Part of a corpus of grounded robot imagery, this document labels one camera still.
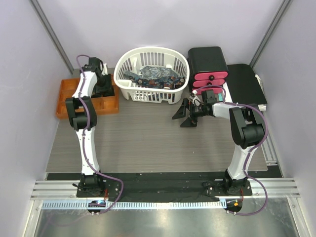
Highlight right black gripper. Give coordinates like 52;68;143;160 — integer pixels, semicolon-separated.
172;98;206;127

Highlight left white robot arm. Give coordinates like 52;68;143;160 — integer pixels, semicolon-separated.
65;54;115;197

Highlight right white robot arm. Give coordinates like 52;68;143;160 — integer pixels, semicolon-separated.
172;90;267;195

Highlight floral patterned ties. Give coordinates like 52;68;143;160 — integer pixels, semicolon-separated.
123;66;185;90

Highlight orange wooden compartment tray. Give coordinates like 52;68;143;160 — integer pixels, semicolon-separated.
56;76;119;119

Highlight white teal book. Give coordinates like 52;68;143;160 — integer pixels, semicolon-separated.
223;74;267;112

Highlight white plastic basket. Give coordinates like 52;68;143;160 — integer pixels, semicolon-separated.
113;46;190;104

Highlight black pink drawer box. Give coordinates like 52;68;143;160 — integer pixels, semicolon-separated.
188;46;229;95

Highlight black folder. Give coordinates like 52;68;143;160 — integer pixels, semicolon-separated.
226;64;267;105

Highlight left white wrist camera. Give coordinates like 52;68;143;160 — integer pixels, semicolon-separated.
101;63;108;76

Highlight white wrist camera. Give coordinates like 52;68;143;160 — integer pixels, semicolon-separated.
189;90;202;106
101;63;108;76

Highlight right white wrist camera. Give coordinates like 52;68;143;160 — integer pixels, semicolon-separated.
189;90;202;106

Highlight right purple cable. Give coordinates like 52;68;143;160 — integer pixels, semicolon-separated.
192;85;269;216

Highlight purple cable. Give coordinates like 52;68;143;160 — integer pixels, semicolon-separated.
192;85;269;216
76;54;124;215

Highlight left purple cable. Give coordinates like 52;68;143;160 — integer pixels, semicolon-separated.
76;54;124;215

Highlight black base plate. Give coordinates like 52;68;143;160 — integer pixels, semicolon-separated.
75;172;252;203

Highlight aluminium rail frame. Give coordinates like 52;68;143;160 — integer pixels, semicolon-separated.
22;178;312;237

